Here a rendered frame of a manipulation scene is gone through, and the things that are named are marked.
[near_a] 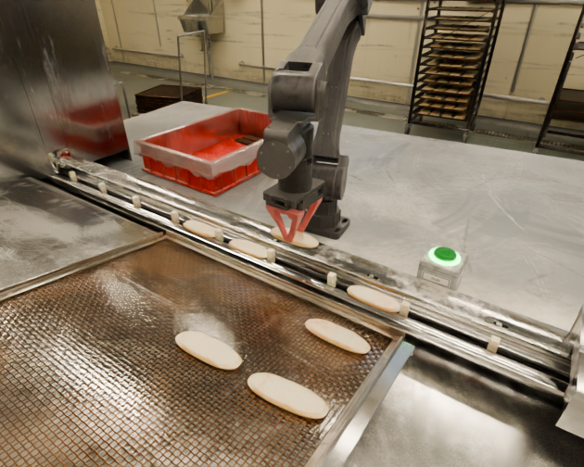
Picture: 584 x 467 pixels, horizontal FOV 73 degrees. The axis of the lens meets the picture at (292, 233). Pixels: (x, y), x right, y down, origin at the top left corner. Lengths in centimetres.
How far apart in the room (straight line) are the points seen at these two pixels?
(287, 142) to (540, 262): 64
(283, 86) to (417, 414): 50
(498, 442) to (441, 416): 7
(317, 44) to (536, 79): 438
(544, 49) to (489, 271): 416
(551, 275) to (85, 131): 125
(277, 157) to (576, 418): 50
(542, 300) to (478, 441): 35
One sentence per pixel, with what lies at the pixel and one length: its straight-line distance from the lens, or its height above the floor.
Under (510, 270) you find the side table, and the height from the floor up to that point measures 82.
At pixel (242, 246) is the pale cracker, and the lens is 83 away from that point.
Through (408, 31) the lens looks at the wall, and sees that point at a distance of 523.
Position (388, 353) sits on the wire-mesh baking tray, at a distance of 57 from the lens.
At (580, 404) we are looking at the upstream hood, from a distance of 61.
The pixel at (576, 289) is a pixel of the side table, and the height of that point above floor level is 82.
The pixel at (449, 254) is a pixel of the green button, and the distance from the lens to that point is 77.
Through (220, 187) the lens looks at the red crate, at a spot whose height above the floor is 84.
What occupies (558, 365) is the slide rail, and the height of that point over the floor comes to 85.
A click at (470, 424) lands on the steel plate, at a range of 64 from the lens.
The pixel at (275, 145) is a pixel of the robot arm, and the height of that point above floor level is 113.
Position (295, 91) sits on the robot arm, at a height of 119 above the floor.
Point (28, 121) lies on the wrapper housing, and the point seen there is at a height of 102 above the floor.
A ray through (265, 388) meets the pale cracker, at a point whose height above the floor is 93.
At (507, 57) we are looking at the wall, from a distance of 500.
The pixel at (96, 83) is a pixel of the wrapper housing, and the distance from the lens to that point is 135.
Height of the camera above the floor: 132
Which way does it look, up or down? 32 degrees down
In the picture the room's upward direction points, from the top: straight up
